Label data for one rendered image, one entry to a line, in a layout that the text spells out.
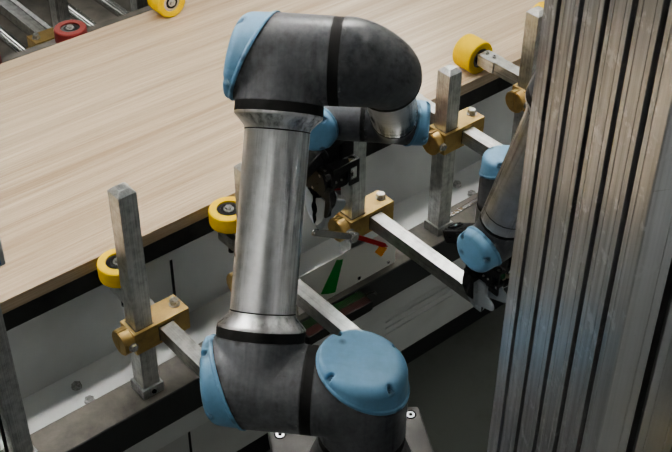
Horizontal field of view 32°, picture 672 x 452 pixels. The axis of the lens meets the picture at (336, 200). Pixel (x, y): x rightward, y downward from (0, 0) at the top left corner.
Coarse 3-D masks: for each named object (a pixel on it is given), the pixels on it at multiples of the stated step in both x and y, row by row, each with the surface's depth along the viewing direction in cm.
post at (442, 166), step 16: (448, 80) 231; (448, 96) 233; (448, 112) 235; (448, 128) 238; (432, 160) 245; (448, 160) 243; (432, 176) 247; (448, 176) 246; (432, 192) 250; (448, 192) 249; (432, 208) 252; (448, 208) 252
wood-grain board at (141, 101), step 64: (192, 0) 298; (256, 0) 298; (320, 0) 298; (384, 0) 298; (448, 0) 298; (512, 0) 299; (0, 64) 272; (64, 64) 272; (128, 64) 272; (192, 64) 272; (448, 64) 273; (0, 128) 251; (64, 128) 251; (128, 128) 251; (192, 128) 251; (0, 192) 233; (64, 192) 233; (192, 192) 233; (64, 256) 217
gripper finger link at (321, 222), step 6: (336, 192) 210; (318, 198) 209; (318, 204) 210; (324, 204) 208; (336, 204) 212; (342, 204) 213; (318, 210) 211; (324, 210) 209; (336, 210) 213; (318, 216) 212; (330, 216) 211; (318, 222) 213; (324, 222) 212; (318, 228) 215
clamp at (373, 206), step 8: (376, 192) 239; (368, 200) 236; (376, 200) 236; (384, 200) 236; (392, 200) 236; (368, 208) 234; (376, 208) 234; (384, 208) 235; (392, 208) 237; (336, 216) 233; (344, 216) 232; (360, 216) 232; (368, 216) 233; (392, 216) 239; (328, 224) 234; (336, 224) 231; (344, 224) 231; (352, 224) 231; (360, 224) 233; (368, 224) 235; (360, 232) 234; (368, 232) 236; (336, 240) 234
